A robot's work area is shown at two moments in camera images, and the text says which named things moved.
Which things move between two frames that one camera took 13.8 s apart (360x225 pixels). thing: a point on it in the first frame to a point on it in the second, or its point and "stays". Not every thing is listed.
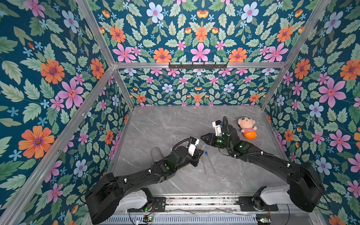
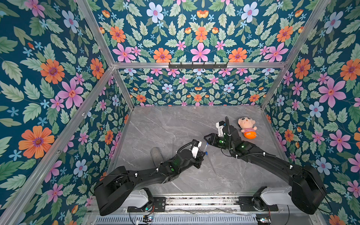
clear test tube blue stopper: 205,170 to 206,152
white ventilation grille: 190,219 stays
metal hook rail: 198,65 stays
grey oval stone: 156,154 stays
